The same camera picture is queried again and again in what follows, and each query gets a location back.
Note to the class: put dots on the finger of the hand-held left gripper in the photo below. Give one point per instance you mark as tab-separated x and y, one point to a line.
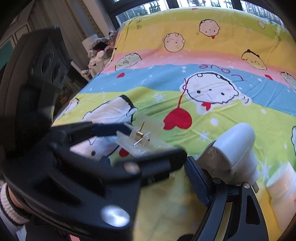
104	129
157	162

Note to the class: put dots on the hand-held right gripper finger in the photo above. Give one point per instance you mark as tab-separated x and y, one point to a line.
198	183

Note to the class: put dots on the clear plastic clip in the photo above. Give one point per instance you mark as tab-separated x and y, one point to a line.
150	127

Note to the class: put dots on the white plug adapter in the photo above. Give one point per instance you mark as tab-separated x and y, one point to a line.
233	150

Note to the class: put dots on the person's left forearm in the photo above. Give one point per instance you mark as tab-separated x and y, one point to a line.
10	206

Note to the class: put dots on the pile of clothes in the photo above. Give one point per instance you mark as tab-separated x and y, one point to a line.
99	55

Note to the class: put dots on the white panel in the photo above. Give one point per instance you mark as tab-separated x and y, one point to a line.
92	40

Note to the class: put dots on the beige curtain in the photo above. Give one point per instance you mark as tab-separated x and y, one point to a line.
76	20

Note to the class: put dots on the large white plastic bottle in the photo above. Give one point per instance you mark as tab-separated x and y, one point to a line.
283	197

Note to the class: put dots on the dark framed window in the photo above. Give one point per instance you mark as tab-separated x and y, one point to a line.
143	9

